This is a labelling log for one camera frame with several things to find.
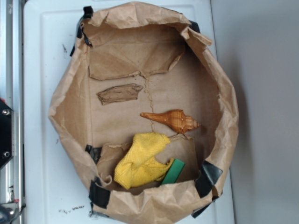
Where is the yellow cloth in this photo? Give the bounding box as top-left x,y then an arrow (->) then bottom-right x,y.
114,133 -> 174,190

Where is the orange spiral seashell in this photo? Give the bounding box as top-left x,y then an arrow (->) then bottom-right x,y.
140,109 -> 200,134

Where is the brown paper bag bin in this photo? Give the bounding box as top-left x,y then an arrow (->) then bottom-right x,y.
49,2 -> 239,224

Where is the green block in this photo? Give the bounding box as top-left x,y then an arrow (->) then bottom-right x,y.
161,159 -> 185,185

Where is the white plastic tray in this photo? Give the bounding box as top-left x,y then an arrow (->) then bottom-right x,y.
24,0 -> 235,224

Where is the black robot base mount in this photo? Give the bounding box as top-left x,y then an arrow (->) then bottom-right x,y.
0,98 -> 14,170

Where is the metal frame rail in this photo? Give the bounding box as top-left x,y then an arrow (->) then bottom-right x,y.
0,0 -> 26,224

